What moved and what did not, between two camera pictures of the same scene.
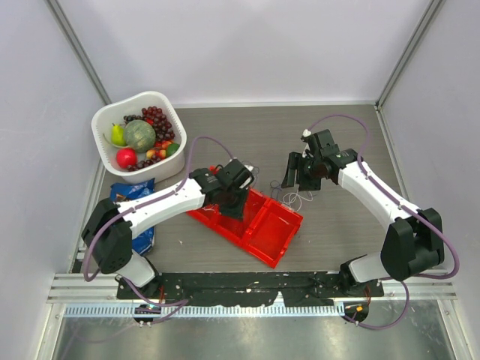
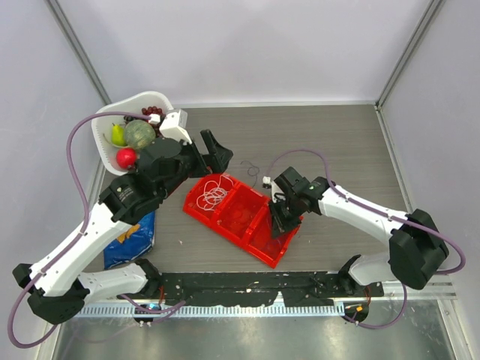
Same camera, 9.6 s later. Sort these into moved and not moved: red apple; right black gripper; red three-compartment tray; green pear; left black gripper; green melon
Moved: right black gripper; left black gripper
Not moved: green melon; green pear; red three-compartment tray; red apple
